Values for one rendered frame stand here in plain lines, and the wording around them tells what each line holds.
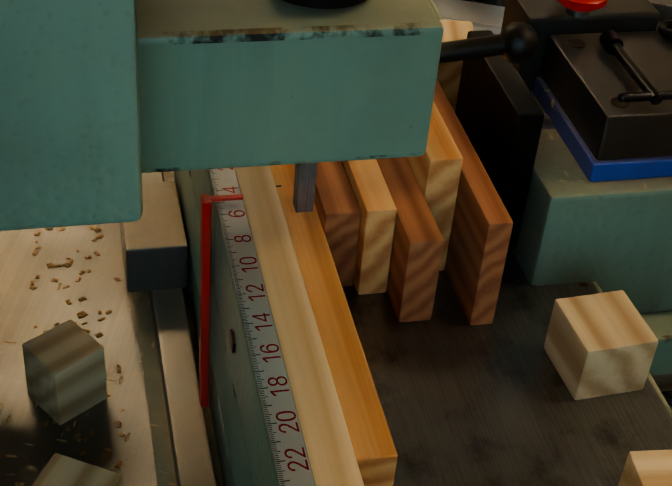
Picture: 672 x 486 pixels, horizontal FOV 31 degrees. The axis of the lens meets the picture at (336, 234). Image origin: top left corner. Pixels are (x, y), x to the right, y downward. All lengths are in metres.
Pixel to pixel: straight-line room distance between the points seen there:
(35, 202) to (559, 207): 0.27
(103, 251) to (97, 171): 0.33
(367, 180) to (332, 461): 0.19
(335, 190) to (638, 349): 0.17
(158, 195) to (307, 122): 0.26
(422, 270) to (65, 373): 0.21
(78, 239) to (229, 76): 0.33
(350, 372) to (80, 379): 0.21
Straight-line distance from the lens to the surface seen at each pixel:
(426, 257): 0.60
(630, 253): 0.67
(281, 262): 0.57
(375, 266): 0.62
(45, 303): 0.78
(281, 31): 0.51
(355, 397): 0.52
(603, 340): 0.59
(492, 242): 0.59
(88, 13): 0.46
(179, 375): 0.71
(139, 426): 0.70
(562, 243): 0.65
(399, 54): 0.53
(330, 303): 0.57
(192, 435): 0.67
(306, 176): 0.59
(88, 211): 0.51
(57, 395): 0.69
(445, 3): 1.32
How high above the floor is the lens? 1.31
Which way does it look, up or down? 38 degrees down
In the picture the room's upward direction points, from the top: 5 degrees clockwise
